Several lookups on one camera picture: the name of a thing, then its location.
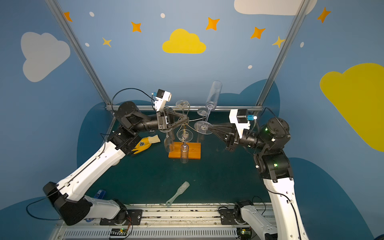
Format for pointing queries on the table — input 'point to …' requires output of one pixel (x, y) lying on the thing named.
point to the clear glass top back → (182, 104)
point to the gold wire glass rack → (187, 126)
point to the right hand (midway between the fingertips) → (213, 126)
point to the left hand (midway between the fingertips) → (188, 116)
